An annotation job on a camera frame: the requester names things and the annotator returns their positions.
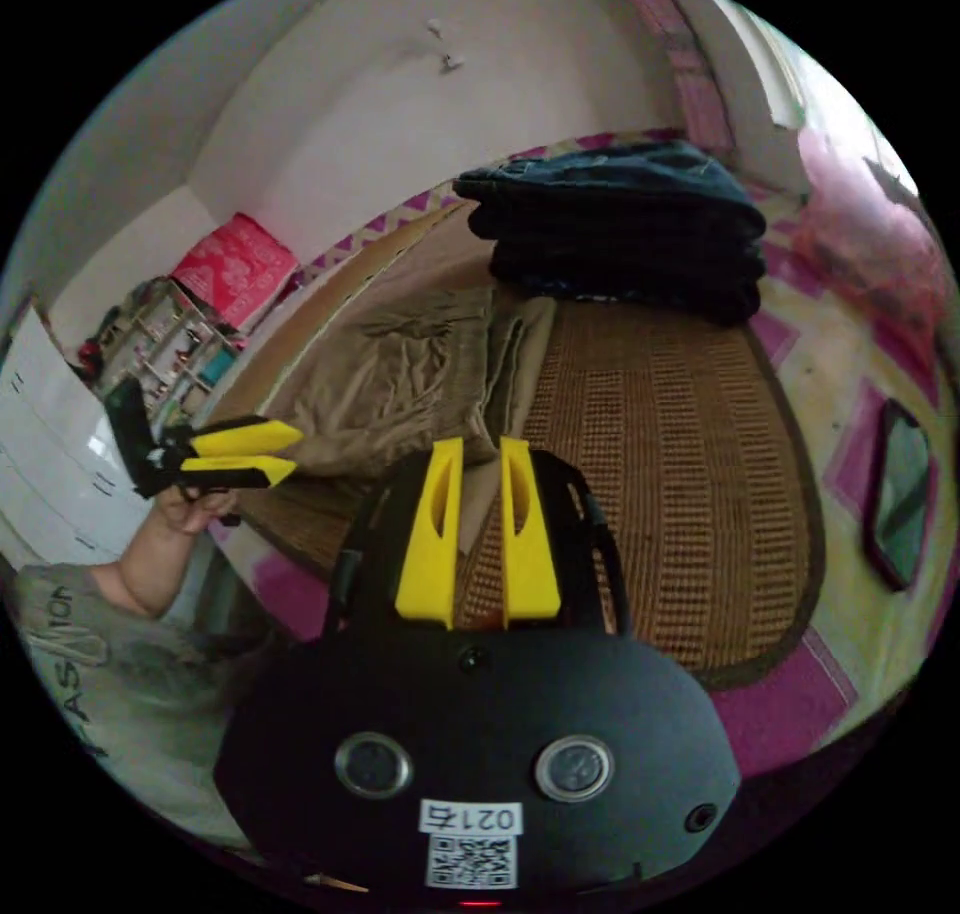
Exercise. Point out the person's left forearm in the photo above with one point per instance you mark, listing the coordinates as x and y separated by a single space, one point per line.
142 569

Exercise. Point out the shelf with small items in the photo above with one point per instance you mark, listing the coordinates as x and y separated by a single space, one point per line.
161 344

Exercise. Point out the red printed carton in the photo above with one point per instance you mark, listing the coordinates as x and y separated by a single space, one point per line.
234 269

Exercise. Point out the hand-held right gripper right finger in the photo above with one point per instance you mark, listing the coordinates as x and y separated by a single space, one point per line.
531 546

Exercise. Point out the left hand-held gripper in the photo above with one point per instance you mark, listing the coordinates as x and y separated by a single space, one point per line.
171 464

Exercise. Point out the light brown pants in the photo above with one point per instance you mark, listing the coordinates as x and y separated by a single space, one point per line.
397 381

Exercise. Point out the person's body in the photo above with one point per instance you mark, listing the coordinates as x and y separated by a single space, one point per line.
112 696

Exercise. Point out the pile of clothes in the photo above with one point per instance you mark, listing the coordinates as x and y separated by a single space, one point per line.
622 231

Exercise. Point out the person's left hand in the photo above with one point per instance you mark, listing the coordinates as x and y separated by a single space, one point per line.
187 510

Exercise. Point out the black flat rectangular object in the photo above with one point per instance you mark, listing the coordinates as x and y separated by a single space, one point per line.
898 494

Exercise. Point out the white cupboard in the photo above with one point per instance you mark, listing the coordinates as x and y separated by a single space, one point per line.
45 449

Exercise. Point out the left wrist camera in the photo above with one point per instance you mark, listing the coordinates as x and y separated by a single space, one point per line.
129 434

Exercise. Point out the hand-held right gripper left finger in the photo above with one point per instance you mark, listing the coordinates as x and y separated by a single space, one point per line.
429 546

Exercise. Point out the bed with woven mat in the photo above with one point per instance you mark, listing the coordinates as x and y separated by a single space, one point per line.
660 441

